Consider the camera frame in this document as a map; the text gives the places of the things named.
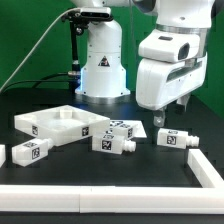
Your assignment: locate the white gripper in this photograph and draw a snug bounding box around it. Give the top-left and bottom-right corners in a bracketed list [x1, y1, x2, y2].
[136, 28, 207, 127]

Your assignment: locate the white square table top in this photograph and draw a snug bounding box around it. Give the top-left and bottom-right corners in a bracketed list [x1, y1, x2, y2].
[14, 105, 110, 146]

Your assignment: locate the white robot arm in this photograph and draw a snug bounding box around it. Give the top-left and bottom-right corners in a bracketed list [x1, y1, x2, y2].
[71, 0, 224, 127]

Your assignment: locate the paper sheet with markers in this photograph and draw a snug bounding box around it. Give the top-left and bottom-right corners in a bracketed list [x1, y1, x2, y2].
[110, 120, 147, 139]

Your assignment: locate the white L-shaped fence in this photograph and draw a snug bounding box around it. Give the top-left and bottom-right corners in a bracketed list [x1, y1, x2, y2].
[0, 149, 224, 214]

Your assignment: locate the white block left edge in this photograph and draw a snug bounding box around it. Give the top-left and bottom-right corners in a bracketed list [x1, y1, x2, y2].
[0, 144, 6, 168]

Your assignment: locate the black cable on table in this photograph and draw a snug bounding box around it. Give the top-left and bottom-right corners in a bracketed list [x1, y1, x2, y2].
[0, 73, 81, 96]

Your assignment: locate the black camera stand pole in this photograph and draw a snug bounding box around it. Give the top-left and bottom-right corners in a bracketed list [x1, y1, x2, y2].
[69, 22, 81, 92]

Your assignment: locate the black camera on stand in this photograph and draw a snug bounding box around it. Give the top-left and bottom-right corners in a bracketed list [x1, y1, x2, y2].
[62, 7, 113, 24]

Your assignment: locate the grey camera cable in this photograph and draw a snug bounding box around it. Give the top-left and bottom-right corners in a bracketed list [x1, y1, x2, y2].
[0, 7, 81, 94]

